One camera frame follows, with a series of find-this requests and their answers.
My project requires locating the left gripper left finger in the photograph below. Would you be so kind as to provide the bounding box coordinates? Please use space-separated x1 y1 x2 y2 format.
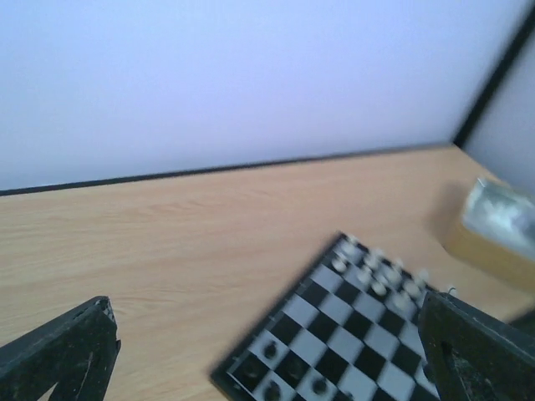
1 296 121 400

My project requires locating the white pawn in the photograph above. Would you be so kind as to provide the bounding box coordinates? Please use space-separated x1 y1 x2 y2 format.
393 291 411 311
331 257 347 273
371 281 388 297
357 266 373 286

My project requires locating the white rook far corner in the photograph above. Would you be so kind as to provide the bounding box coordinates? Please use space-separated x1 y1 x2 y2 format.
341 235 359 258

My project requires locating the black aluminium frame rail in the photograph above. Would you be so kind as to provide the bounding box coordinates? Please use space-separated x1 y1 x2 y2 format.
451 1 534 150

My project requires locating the black grey chess board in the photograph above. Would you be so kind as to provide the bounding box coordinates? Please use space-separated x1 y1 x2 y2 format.
210 233 439 400

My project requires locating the black rook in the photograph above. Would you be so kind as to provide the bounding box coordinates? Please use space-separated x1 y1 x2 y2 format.
240 359 262 381

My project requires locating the yellow empty tin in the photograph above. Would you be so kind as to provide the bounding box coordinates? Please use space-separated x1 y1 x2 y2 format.
443 178 534 293

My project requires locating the white knight far side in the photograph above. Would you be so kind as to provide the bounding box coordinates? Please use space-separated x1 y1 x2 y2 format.
364 248 384 271

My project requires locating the black piece back rank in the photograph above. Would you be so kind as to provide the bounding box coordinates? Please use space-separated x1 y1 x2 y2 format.
263 381 282 401

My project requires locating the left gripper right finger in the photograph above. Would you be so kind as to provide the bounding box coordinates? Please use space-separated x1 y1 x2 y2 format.
419 291 534 400

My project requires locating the black pawn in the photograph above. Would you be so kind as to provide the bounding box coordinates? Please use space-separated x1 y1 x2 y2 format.
311 376 329 397
262 341 278 360
285 358 303 380

